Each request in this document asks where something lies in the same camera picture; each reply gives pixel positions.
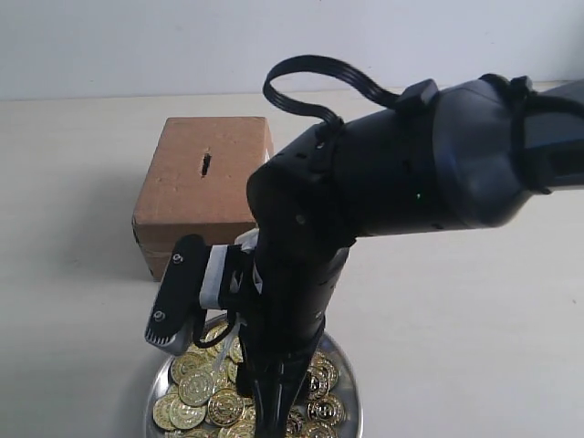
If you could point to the gold coin left silver-toned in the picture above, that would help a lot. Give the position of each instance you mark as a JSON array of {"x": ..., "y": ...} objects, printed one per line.
[{"x": 196, "y": 387}]

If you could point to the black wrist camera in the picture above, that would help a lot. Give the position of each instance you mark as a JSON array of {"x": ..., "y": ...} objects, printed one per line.
[{"x": 177, "y": 318}]

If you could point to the gold coin lower left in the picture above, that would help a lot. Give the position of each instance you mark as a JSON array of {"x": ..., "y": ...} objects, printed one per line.
[{"x": 184, "y": 416}]

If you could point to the gold coin lower right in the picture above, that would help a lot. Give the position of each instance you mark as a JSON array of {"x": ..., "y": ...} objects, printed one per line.
[{"x": 328, "y": 409}]

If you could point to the gold coin lower centre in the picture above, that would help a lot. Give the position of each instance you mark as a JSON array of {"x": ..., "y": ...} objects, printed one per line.
[{"x": 225, "y": 407}]

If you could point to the round silver metal plate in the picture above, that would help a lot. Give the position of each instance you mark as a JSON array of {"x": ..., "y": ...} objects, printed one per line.
[{"x": 328, "y": 372}]

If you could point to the brown cardboard box with slot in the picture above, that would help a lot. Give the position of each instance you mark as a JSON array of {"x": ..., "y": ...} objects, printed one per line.
[{"x": 196, "y": 184}]

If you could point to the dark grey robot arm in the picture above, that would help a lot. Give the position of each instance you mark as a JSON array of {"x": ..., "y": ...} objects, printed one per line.
[{"x": 431, "y": 160}]

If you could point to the gold coin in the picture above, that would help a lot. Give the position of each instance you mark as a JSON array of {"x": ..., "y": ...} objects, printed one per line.
[
  {"x": 328, "y": 409},
  {"x": 184, "y": 416},
  {"x": 225, "y": 407}
]

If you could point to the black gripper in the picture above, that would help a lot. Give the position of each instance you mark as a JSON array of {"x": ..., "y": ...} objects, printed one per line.
[{"x": 289, "y": 283}]

